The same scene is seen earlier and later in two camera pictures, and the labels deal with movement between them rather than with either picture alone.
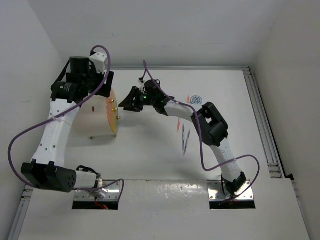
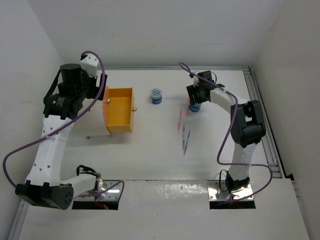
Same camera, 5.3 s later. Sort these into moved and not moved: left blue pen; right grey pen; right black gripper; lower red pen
Moved: right black gripper
Not moved: right grey pen; left blue pen; lower red pen
